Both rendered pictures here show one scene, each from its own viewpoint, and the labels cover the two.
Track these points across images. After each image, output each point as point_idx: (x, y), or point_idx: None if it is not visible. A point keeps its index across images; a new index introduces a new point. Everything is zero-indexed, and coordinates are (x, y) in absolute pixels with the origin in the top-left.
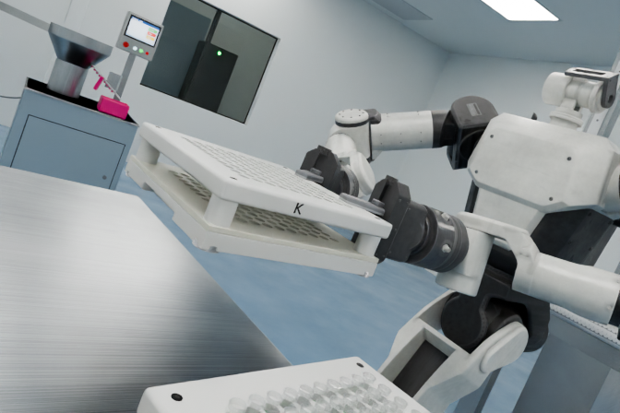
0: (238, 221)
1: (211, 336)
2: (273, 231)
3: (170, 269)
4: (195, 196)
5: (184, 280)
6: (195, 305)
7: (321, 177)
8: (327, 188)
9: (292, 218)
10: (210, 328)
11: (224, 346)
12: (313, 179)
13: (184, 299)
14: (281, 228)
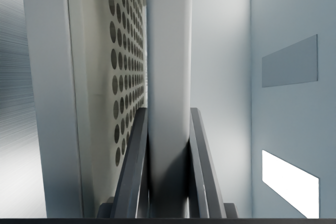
0: None
1: (17, 3)
2: None
3: (23, 147)
4: (143, 46)
5: (13, 124)
6: (17, 63)
7: (221, 194)
8: (191, 219)
9: (121, 24)
10: (14, 17)
11: None
12: (195, 131)
13: (23, 76)
14: None
